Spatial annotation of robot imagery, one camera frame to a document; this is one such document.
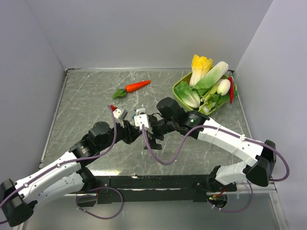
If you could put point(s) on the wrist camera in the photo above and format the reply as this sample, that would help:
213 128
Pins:
119 114
142 119

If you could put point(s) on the yellow napa cabbage toy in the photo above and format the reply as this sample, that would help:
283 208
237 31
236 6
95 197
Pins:
200 66

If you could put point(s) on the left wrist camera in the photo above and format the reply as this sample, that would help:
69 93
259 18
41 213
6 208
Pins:
119 114

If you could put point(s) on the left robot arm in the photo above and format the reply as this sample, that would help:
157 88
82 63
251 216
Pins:
67 174

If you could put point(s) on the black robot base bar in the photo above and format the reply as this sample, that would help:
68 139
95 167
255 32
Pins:
145 188

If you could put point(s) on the white radish toy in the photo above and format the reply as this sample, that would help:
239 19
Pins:
224 87

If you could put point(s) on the green romaine lettuce toy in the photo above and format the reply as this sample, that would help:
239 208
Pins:
212 77

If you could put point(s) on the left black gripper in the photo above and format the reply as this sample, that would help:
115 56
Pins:
130 132

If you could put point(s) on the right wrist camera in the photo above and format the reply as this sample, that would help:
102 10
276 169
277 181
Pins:
142 119

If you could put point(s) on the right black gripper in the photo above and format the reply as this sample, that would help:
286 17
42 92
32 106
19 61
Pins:
153 144

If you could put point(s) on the red chili pepper toy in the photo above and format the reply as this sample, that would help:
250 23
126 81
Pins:
231 90

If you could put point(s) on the green celery stalk toy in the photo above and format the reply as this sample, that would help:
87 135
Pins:
209 100

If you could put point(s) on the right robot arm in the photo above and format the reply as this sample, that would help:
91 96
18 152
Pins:
258 158

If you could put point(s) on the orange toy carrot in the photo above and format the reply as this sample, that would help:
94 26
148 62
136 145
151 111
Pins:
120 93

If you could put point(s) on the green leafy cabbage toy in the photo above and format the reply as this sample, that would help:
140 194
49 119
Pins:
187 95

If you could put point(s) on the white remote control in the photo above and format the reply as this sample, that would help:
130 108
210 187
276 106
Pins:
139 112

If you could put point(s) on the green plastic basket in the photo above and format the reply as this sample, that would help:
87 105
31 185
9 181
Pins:
221 100

